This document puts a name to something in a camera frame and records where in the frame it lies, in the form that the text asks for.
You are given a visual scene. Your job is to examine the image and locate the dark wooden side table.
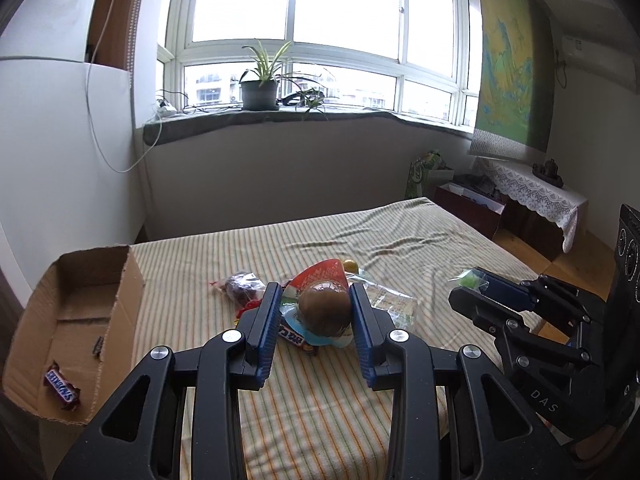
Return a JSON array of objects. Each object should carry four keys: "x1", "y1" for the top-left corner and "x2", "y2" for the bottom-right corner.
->
[{"x1": 500, "y1": 195, "x2": 567, "y2": 262}]

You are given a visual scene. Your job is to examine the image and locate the blue orange candy wrapper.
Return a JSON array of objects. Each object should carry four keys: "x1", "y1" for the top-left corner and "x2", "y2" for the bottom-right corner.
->
[{"x1": 277, "y1": 320, "x2": 321, "y2": 357}]

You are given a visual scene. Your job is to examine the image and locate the dark teapot ornament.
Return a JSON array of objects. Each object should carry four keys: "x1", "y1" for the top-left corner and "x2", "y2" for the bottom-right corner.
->
[{"x1": 531, "y1": 159, "x2": 565, "y2": 187}]

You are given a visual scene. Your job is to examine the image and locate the green jelly cup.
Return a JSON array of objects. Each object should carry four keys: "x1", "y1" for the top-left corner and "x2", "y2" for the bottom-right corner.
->
[{"x1": 450, "y1": 269, "x2": 490, "y2": 292}]

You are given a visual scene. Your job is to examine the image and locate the lace-covered side cabinet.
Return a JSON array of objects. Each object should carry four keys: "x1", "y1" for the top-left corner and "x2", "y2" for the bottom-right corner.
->
[{"x1": 472, "y1": 156, "x2": 590, "y2": 254}]

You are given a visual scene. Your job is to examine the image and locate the white cable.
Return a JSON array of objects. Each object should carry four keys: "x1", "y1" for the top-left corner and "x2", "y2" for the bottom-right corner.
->
[{"x1": 85, "y1": 0, "x2": 164, "y2": 174}]

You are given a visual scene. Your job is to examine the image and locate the potted spider plant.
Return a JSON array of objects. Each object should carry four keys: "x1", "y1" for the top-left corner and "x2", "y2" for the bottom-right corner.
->
[{"x1": 239, "y1": 39, "x2": 293, "y2": 111}]

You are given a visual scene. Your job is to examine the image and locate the black cables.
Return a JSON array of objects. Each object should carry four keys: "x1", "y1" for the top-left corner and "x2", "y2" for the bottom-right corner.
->
[{"x1": 155, "y1": 89, "x2": 242, "y2": 112}]

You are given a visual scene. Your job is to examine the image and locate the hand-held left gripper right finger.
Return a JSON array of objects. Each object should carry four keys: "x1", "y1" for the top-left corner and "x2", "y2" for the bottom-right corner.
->
[{"x1": 348, "y1": 282, "x2": 568, "y2": 480}]

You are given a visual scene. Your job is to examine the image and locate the grey-green windowsill cloth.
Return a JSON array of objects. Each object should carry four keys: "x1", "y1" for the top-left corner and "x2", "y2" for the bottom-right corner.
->
[{"x1": 142, "y1": 107, "x2": 476, "y2": 147}]

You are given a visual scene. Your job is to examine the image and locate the dark red snack packet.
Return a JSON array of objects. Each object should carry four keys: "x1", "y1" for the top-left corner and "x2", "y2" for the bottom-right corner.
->
[{"x1": 210, "y1": 271, "x2": 267, "y2": 312}]

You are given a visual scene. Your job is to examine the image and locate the white framed window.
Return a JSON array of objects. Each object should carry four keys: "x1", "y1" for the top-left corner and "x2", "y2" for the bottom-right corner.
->
[{"x1": 157, "y1": 0, "x2": 484, "y2": 129}]

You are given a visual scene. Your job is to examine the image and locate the dark red box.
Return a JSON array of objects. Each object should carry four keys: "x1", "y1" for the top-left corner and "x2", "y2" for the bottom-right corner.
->
[{"x1": 434, "y1": 180, "x2": 507, "y2": 241}]

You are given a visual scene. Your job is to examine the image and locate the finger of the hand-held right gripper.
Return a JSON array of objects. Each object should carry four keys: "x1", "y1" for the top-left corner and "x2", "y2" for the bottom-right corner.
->
[
  {"x1": 472, "y1": 267, "x2": 608, "y2": 323},
  {"x1": 448, "y1": 285, "x2": 598, "y2": 368}
]

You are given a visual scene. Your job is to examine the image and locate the green shopping bag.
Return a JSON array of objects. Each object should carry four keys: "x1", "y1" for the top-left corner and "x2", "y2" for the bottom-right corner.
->
[{"x1": 404, "y1": 150, "x2": 456, "y2": 201}]

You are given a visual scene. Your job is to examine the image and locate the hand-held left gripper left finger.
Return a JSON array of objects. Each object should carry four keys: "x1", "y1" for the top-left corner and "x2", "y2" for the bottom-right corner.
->
[{"x1": 52, "y1": 281, "x2": 283, "y2": 480}]

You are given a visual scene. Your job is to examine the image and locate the white cabinet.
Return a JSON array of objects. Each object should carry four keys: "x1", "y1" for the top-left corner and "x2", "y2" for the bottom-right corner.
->
[{"x1": 0, "y1": 0, "x2": 147, "y2": 281}]

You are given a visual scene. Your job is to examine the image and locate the clear snack packet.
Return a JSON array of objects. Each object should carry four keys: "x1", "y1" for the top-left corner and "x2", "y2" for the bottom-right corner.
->
[{"x1": 362, "y1": 282, "x2": 419, "y2": 329}]

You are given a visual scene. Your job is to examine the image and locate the white air conditioner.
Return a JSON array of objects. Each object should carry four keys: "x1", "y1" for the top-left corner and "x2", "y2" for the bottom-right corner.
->
[{"x1": 559, "y1": 35, "x2": 640, "y2": 82}]

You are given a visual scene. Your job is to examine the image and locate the landscape wall scroll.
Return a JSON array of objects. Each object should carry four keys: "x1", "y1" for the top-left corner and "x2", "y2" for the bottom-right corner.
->
[{"x1": 467, "y1": 0, "x2": 559, "y2": 162}]

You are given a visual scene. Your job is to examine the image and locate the blue brown chocolate bar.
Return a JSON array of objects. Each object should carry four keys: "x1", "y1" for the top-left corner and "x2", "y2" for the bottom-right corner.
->
[{"x1": 44, "y1": 360, "x2": 82, "y2": 411}]

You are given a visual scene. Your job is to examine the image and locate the cardboard box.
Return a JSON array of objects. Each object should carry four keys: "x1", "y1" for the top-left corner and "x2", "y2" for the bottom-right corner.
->
[{"x1": 1, "y1": 244, "x2": 146, "y2": 427}]

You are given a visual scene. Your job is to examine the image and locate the brown jelly cup red lid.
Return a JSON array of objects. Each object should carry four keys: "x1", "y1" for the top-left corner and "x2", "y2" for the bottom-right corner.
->
[{"x1": 282, "y1": 258, "x2": 356, "y2": 351}]

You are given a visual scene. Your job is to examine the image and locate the small spider plant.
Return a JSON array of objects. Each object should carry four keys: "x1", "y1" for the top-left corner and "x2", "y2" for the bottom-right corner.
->
[{"x1": 280, "y1": 71, "x2": 337, "y2": 122}]

